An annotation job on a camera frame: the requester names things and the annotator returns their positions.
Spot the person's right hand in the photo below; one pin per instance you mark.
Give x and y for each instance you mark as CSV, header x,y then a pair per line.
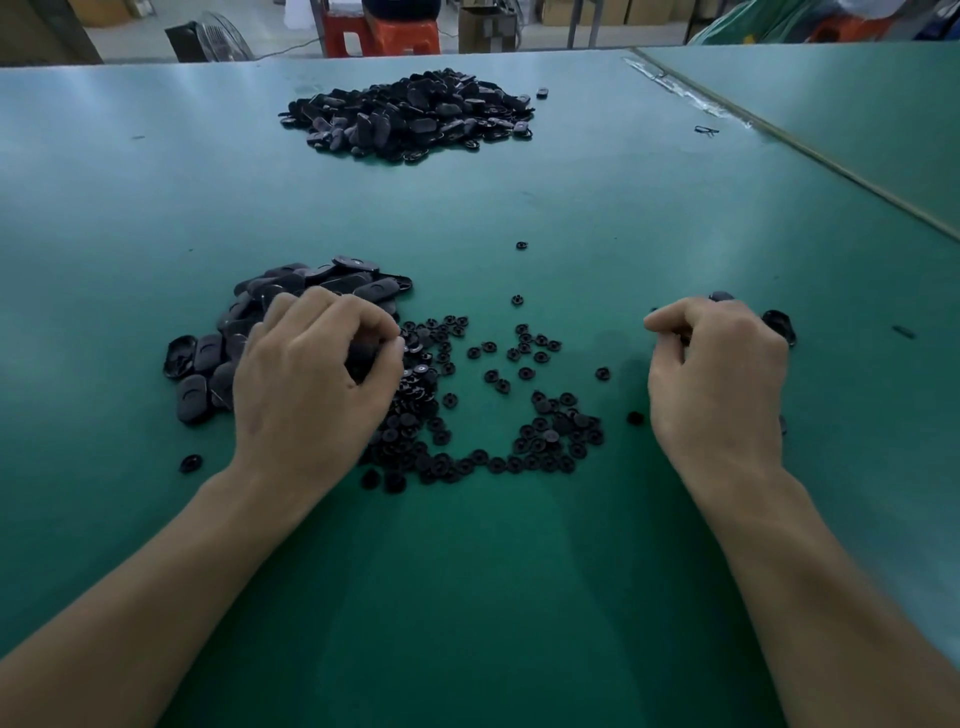
x,y
720,398

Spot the person's left hand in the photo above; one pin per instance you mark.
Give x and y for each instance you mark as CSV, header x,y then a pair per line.
x,y
308,398

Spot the pile of black oval shells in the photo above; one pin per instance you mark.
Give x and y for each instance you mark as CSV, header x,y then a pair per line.
x,y
780,323

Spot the pile of small black buttons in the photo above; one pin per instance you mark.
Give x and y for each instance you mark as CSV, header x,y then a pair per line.
x,y
450,428

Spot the person's right forearm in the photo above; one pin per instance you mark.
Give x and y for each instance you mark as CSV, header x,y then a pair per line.
x,y
848,615

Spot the person's left forearm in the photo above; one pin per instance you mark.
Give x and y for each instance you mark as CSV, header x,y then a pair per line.
x,y
128,615

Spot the red plastic stool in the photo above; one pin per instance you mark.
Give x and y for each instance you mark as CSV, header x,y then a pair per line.
x,y
347,32
405,36
855,27

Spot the grey floor fan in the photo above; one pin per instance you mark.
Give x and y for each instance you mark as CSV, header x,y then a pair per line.
x,y
210,38

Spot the green striped bag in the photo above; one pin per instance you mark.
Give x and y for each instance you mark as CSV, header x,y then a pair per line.
x,y
765,20

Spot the small open cardboard box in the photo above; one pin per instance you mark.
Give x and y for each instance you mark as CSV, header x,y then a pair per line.
x,y
489,27

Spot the large brown cardboard box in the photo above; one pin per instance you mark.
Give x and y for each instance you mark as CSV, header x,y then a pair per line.
x,y
48,30

